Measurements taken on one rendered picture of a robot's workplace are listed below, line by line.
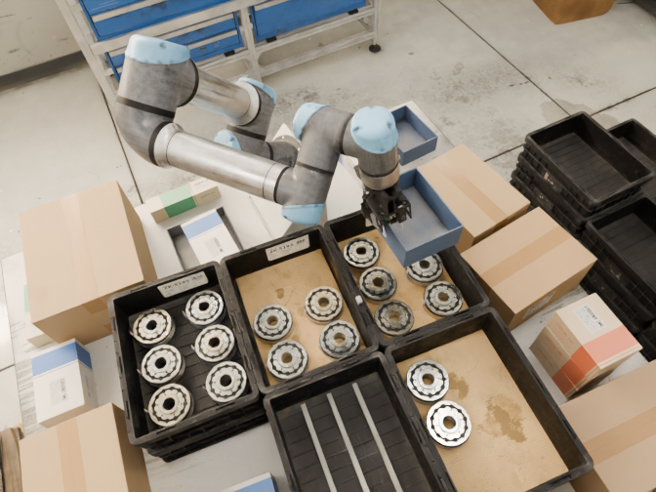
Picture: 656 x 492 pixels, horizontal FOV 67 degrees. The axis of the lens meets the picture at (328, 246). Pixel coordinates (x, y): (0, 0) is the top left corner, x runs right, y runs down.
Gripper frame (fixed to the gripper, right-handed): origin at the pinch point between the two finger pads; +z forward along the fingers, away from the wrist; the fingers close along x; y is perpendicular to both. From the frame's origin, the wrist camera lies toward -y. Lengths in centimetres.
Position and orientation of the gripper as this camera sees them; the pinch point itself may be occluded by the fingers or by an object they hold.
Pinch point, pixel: (384, 223)
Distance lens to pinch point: 114.3
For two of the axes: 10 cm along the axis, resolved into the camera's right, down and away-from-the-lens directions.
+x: 8.9, -4.5, 0.7
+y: 4.2, 7.5, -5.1
